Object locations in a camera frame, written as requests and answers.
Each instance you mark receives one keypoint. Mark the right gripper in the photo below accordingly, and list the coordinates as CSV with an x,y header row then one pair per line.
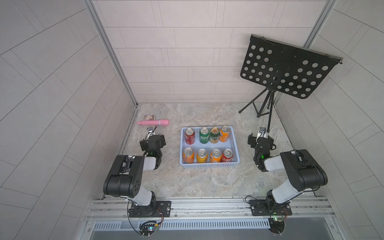
x,y
254,140

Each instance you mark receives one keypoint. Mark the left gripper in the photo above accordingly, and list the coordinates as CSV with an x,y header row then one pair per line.
x,y
161,141

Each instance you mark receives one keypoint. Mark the red cola can front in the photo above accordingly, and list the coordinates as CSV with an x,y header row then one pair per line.
x,y
227,156

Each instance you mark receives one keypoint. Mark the red cola can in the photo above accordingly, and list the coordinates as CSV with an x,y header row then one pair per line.
x,y
189,136
227,156

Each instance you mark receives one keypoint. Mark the orange fanta can back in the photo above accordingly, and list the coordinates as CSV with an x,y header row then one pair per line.
x,y
224,134

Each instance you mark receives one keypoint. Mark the orange fanta can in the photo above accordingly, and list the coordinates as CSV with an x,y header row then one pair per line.
x,y
224,134
215,156
188,155

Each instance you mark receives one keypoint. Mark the dark green gold-top can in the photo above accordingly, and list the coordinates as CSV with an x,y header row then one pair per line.
x,y
214,135

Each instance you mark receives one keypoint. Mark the green sprite can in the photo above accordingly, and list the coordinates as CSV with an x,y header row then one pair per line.
x,y
204,135

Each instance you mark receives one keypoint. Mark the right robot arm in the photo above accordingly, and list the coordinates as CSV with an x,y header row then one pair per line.
x,y
304,173

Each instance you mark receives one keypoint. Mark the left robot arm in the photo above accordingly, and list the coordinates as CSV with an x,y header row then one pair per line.
x,y
124,179

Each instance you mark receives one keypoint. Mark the light blue plastic basket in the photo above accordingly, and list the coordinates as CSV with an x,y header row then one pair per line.
x,y
209,147

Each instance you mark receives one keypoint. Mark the pink cylindrical tube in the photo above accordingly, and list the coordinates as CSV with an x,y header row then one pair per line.
x,y
154,122

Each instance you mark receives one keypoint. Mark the small printed card packet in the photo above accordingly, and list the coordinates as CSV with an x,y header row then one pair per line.
x,y
149,117

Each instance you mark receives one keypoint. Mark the orange fanta can front left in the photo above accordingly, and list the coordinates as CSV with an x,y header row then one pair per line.
x,y
188,155

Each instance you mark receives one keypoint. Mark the red cola can back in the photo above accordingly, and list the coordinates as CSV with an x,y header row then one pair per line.
x,y
189,136

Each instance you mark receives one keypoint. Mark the yellow orange schweppes can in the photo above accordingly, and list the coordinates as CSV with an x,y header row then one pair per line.
x,y
202,156

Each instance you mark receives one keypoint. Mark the black perforated music stand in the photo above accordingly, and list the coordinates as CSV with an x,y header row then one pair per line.
x,y
284,68

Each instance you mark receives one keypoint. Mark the right circuit board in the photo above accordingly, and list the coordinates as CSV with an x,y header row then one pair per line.
x,y
276,226

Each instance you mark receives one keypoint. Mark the circuit board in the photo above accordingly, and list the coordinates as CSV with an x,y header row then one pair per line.
x,y
148,228
276,226

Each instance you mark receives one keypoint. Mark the left circuit board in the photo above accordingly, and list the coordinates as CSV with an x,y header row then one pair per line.
x,y
148,228

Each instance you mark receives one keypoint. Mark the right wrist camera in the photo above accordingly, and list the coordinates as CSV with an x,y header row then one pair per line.
x,y
262,131

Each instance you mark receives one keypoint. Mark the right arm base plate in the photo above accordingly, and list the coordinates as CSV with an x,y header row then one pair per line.
x,y
263,208

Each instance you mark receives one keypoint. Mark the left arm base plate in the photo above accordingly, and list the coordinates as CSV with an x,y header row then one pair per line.
x,y
154,210

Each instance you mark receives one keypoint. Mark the aluminium rail frame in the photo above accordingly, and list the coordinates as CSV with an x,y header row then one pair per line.
x,y
203,214

